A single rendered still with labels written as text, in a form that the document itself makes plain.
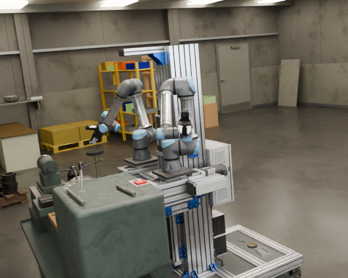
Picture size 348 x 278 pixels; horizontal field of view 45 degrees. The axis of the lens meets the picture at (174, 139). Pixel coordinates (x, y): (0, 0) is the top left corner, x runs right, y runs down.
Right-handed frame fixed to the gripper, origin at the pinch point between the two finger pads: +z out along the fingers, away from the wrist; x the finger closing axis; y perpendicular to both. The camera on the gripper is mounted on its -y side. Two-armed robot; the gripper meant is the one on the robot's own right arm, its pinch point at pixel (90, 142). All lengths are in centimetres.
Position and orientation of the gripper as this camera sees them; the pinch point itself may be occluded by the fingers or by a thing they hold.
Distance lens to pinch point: 380.2
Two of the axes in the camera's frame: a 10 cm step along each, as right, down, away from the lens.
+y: 8.7, 4.8, 1.1
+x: 1.6, -4.9, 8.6
